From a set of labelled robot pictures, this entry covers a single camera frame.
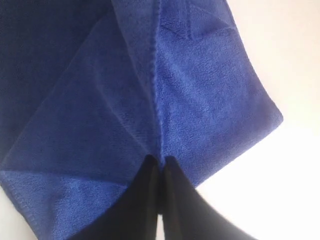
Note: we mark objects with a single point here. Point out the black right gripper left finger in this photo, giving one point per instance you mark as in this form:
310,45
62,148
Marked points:
134,215

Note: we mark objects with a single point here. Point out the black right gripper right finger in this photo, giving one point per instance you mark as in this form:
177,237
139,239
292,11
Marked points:
186,215

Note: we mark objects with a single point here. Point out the blue microfibre towel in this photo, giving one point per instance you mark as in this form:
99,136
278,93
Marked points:
88,88

